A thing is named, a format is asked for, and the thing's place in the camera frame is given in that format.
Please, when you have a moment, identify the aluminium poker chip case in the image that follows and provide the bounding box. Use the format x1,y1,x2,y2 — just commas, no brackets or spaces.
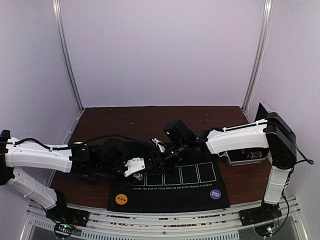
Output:
218,101,272,166

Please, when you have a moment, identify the poker chip row lower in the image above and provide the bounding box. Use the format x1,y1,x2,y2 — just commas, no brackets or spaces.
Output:
242,149,263,160

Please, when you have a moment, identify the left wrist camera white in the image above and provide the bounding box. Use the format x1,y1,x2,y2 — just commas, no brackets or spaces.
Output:
124,157,145,177

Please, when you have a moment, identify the aluminium frame post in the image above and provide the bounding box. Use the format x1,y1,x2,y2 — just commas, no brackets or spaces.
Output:
241,0,273,115
52,0,84,112

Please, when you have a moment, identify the right aluminium frame post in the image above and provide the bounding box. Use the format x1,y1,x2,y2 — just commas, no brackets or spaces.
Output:
241,0,273,115

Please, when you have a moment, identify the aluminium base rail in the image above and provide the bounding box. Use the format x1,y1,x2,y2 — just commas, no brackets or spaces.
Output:
17,197,311,240

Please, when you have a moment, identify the blue white chip stack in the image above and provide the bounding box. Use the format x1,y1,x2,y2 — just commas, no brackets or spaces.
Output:
133,173,144,182

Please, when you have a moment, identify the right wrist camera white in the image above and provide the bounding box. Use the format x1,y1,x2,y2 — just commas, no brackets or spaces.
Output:
151,138,167,153

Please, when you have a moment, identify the left aluminium frame post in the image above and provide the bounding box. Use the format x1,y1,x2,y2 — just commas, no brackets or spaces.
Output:
52,0,84,112

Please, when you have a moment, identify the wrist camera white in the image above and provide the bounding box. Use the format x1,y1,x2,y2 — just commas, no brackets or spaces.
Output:
124,157,145,177
151,138,167,153

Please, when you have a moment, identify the black poker cloth mat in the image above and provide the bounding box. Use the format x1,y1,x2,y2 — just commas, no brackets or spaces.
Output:
107,149,231,213

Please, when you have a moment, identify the blue small blind button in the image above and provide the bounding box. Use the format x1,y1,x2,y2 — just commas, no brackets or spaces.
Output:
210,189,222,200

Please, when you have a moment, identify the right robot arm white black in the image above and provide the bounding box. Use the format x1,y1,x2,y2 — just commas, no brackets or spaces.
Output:
155,112,297,226

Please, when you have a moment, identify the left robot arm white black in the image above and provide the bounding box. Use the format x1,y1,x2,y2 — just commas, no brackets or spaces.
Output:
0,129,171,229

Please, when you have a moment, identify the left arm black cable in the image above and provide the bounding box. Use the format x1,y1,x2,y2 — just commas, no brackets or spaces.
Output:
9,134,151,153

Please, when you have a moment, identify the orange big blind button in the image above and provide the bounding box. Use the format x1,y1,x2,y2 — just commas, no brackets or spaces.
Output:
115,193,128,206

